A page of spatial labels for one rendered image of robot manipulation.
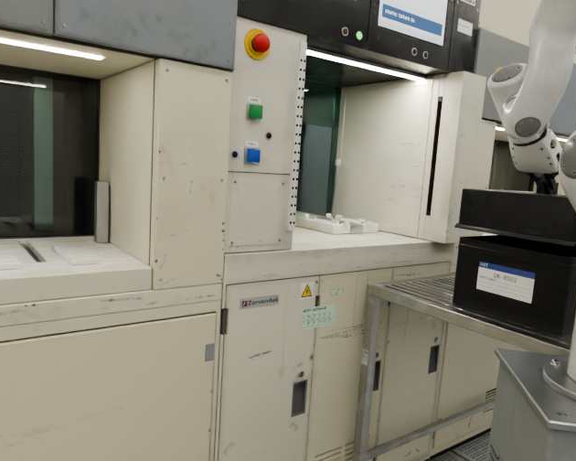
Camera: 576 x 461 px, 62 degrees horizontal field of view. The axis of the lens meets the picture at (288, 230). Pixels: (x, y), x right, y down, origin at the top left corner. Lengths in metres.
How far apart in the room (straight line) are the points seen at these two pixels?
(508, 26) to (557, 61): 0.89
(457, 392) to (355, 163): 0.94
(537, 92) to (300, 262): 0.65
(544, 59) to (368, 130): 0.90
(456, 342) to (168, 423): 1.08
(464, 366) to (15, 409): 1.47
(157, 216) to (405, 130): 0.98
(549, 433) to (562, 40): 0.69
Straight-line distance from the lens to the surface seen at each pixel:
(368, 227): 1.69
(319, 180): 2.20
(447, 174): 1.60
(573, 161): 0.83
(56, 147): 1.44
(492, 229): 1.24
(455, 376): 1.94
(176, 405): 1.20
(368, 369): 1.47
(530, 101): 1.07
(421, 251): 1.60
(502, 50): 1.88
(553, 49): 1.09
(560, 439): 0.82
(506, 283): 1.23
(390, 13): 1.47
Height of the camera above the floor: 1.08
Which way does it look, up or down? 8 degrees down
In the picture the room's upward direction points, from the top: 4 degrees clockwise
